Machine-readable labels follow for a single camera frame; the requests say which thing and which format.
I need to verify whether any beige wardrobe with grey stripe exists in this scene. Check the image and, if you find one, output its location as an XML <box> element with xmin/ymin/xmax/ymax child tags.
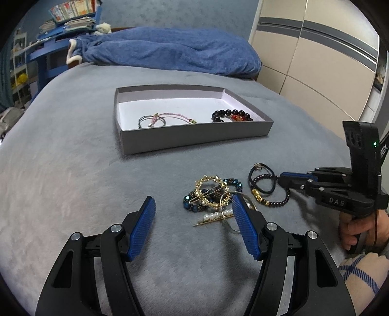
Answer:
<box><xmin>248</xmin><ymin>0</ymin><xmax>382</xmax><ymax>135</ymax></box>

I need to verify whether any pink cord bracelet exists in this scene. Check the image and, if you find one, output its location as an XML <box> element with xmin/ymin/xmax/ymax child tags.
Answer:
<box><xmin>148</xmin><ymin>113</ymin><xmax>197</xmax><ymax>126</ymax></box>

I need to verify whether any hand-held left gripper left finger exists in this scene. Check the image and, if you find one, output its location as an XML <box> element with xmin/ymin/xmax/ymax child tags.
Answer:
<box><xmin>35</xmin><ymin>196</ymin><xmax>156</xmax><ymax>316</ymax></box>

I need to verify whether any pearl hair pin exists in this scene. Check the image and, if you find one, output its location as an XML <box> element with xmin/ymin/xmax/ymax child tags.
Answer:
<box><xmin>193</xmin><ymin>203</ymin><xmax>256</xmax><ymax>227</ymax></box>

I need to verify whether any blue fleece blanket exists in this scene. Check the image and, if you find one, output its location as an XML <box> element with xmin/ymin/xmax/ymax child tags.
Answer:
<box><xmin>66</xmin><ymin>27</ymin><xmax>263</xmax><ymax>77</ymax></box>

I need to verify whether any purple bead bracelet gold charm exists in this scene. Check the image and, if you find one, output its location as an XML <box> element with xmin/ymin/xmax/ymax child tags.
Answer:
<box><xmin>251</xmin><ymin>174</ymin><xmax>291</xmax><ymax>208</ymax></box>

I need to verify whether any blue wooden desk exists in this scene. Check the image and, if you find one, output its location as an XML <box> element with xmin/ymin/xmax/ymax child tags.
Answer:
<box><xmin>26</xmin><ymin>5</ymin><xmax>104</xmax><ymax>93</ymax></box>

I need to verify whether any black hair tie with charm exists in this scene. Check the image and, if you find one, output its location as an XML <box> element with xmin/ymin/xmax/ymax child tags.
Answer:
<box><xmin>248</xmin><ymin>162</ymin><xmax>278</xmax><ymax>195</ymax></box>

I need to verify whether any stack of papers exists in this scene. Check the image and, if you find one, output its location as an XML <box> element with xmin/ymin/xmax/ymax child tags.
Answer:
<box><xmin>38</xmin><ymin>17</ymin><xmax>98</xmax><ymax>33</ymax></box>

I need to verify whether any person's right hand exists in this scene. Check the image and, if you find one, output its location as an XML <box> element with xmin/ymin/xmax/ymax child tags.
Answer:
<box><xmin>338</xmin><ymin>209</ymin><xmax>389</xmax><ymax>253</ymax></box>

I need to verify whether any grey cord bracelet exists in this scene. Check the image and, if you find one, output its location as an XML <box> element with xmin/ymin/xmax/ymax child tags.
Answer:
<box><xmin>138</xmin><ymin>115</ymin><xmax>167</xmax><ymax>129</ymax></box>

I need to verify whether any gold beaded hoop hair clip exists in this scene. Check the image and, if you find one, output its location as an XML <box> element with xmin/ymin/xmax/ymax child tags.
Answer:
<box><xmin>190</xmin><ymin>175</ymin><xmax>234</xmax><ymax>211</ymax></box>

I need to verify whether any silver hoop ring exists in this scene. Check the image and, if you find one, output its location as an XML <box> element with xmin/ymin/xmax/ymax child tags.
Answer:
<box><xmin>219</xmin><ymin>190</ymin><xmax>259</xmax><ymax>235</ymax></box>

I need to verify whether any white stuffed toy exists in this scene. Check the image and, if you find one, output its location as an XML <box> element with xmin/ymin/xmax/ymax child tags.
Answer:
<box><xmin>92</xmin><ymin>22</ymin><xmax>112</xmax><ymax>36</ymax></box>

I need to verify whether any row of colourful books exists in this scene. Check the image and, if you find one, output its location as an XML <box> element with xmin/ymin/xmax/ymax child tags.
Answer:
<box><xmin>49</xmin><ymin>0</ymin><xmax>98</xmax><ymax>24</ymax></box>

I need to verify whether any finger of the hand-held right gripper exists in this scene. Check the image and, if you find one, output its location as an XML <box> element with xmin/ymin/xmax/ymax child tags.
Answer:
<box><xmin>280</xmin><ymin>168</ymin><xmax>323</xmax><ymax>182</ymax></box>
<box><xmin>278</xmin><ymin>177</ymin><xmax>319</xmax><ymax>195</ymax></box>

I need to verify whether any white shelf unit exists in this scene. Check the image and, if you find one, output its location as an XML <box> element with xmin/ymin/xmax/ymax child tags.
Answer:
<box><xmin>10</xmin><ymin>28</ymin><xmax>31</xmax><ymax>105</ymax></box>

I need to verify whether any grey bedspread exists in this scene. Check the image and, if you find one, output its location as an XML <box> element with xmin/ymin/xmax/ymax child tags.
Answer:
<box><xmin>0</xmin><ymin>60</ymin><xmax>371</xmax><ymax>316</ymax></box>

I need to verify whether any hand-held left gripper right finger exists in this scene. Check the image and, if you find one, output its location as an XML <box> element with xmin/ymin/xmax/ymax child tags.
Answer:
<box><xmin>232</xmin><ymin>193</ymin><xmax>357</xmax><ymax>316</ymax></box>

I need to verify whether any blue bead bracelet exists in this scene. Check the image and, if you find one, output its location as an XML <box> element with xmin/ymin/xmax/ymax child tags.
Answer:
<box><xmin>182</xmin><ymin>178</ymin><xmax>244</xmax><ymax>214</ymax></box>

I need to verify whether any black and red bead bracelet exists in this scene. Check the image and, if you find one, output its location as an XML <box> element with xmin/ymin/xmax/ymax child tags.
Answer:
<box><xmin>212</xmin><ymin>108</ymin><xmax>254</xmax><ymax>123</ymax></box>

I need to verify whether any grey cardboard jewelry box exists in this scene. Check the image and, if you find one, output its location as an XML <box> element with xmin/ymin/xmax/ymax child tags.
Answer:
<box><xmin>114</xmin><ymin>86</ymin><xmax>273</xmax><ymax>156</ymax></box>

